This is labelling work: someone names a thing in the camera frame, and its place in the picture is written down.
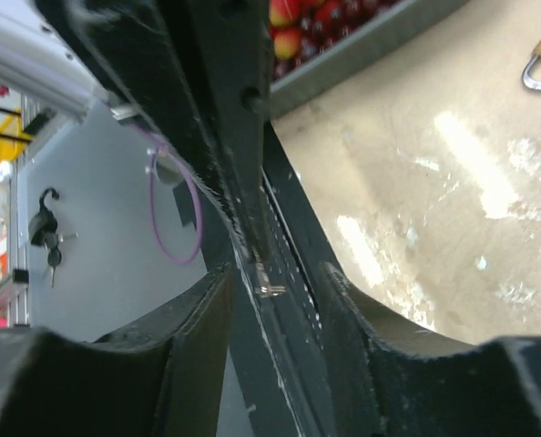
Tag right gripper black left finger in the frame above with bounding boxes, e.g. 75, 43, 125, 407
0, 263, 234, 436

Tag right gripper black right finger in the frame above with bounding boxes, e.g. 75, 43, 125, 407
318, 262, 541, 436

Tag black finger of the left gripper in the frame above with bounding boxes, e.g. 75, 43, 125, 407
160, 1, 271, 262
36, 1, 245, 259

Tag small silver key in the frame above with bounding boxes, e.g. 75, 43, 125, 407
255, 262, 286, 298

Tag orange black padlock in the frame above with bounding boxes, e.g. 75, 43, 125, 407
28, 188, 60, 247

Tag black headed key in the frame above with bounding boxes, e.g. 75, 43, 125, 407
44, 233, 78, 287

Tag small peach fruits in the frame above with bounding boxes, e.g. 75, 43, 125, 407
269, 0, 324, 61

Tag purple grapes bunch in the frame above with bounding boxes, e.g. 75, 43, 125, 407
272, 0, 397, 81

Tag grey fruit tray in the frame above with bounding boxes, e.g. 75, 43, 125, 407
267, 0, 466, 118

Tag aluminium rail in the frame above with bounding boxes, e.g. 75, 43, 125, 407
0, 0, 139, 329

